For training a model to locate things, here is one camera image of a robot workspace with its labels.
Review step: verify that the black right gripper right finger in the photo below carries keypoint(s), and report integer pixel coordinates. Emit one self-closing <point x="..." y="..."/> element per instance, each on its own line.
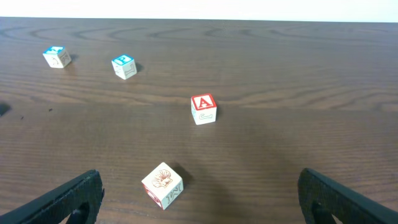
<point x="323" y="200"/>

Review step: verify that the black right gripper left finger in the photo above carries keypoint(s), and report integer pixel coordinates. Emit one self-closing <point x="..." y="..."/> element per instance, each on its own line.
<point x="76" y="201"/>

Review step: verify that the red letter A block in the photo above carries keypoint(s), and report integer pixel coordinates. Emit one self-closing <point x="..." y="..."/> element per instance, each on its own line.
<point x="203" y="108"/>

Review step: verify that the blue number 2 block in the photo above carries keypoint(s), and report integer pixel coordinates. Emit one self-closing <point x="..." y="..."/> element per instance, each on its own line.
<point x="57" y="56"/>

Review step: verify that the shell picture block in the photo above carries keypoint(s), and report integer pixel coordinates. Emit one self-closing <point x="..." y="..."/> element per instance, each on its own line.
<point x="163" y="185"/>

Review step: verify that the blue letter P block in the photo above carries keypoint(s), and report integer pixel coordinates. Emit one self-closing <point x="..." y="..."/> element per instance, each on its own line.
<point x="124" y="66"/>

